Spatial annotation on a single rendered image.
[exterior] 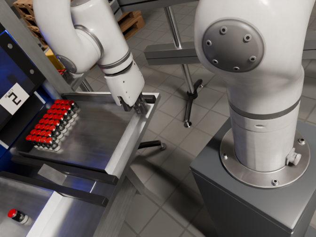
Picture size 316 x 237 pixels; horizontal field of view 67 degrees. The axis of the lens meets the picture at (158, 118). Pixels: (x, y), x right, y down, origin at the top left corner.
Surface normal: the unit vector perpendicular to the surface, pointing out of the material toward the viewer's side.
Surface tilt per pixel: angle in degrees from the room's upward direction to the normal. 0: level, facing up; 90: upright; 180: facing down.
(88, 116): 0
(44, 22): 68
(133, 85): 92
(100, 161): 0
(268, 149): 90
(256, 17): 62
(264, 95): 104
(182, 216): 0
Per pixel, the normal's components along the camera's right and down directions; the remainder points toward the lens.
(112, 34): 0.73, 0.32
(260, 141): -0.29, 0.76
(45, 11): -0.48, 0.32
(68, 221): -0.30, -0.65
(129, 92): 0.85, 0.16
